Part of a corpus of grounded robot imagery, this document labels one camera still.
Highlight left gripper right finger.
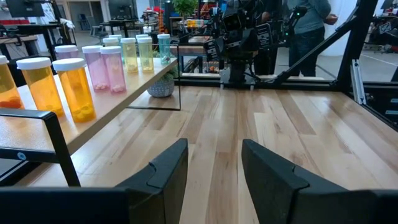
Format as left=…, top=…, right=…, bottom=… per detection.
left=242, top=138, right=343, bottom=224

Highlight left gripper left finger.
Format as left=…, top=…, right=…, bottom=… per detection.
left=116, top=138, right=189, bottom=224

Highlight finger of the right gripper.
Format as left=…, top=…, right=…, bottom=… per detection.
left=226, top=32, right=239, bottom=58
left=242, top=29, right=259, bottom=52

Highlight teal pill bottle white cap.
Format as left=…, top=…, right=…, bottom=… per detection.
left=157, top=33, right=172, bottom=65

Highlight yellow pill bottle white cap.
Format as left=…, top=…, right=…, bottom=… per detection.
left=120, top=37, right=139, bottom=74
left=137, top=37, right=155, bottom=74
left=102, top=37, right=121, bottom=47

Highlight orange pill bottle white cap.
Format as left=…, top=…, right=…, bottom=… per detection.
left=52, top=57, right=97, bottom=124
left=0, top=55, right=25, bottom=110
left=16, top=57, right=65, bottom=118

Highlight wooden shelf black metal legs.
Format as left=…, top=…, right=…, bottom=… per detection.
left=0, top=43, right=182, bottom=188

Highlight tall green plant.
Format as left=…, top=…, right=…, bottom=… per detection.
left=172, top=0, right=200, bottom=19

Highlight person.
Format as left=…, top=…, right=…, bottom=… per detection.
left=287, top=0, right=340, bottom=78

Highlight green plant in patterned pot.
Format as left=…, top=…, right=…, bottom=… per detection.
left=146, top=51, right=181, bottom=99

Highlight person's hand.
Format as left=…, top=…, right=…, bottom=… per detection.
left=323, top=14, right=339, bottom=26

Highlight black office desk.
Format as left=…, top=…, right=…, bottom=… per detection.
left=0, top=23, right=77, bottom=62

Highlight black computer monitor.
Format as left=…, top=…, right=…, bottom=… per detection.
left=5, top=0, right=46, bottom=18

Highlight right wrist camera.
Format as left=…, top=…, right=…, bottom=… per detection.
left=222, top=9, right=247, bottom=32

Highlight black aluminium table frame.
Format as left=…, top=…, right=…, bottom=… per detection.
left=174, top=0, right=398, bottom=131

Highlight silver aluminium bracket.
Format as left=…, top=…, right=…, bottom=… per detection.
left=349, top=58, right=368, bottom=106

